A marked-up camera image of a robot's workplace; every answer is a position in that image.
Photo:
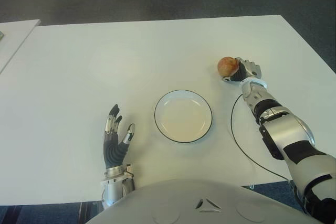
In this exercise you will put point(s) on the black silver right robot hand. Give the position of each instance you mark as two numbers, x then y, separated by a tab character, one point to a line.
250	69

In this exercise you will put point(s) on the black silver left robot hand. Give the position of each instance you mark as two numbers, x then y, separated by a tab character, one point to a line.
114	153

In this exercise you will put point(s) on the red yellow apple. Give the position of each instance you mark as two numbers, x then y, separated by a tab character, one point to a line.
228	66

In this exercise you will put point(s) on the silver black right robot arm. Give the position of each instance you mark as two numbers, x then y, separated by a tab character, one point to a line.
286	132

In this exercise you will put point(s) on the white plate with black rim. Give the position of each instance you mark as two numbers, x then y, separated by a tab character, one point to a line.
183	117

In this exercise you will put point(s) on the grey robot torso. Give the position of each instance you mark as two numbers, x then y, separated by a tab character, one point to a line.
197	205

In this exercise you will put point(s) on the white side table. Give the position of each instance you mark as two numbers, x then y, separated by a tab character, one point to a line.
15	40

